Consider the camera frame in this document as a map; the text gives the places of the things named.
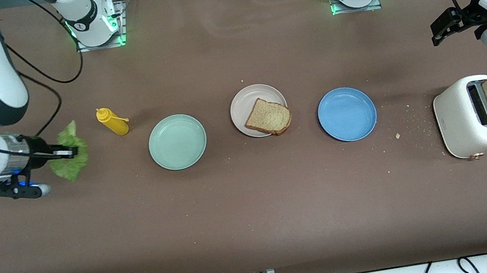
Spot beige round plate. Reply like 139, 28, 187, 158
226, 79, 292, 142

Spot white toaster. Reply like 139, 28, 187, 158
429, 73, 487, 165

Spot green lettuce leaf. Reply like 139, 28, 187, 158
42, 119, 94, 186

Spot looped black floor cables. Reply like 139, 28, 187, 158
416, 253, 487, 273

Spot yellow mustard squeeze bottle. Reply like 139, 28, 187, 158
95, 104, 131, 140

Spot mint green round plate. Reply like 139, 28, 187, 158
144, 110, 212, 175

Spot blue round plate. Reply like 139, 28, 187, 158
314, 82, 381, 147

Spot light brown bread slice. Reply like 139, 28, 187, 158
241, 94, 295, 141

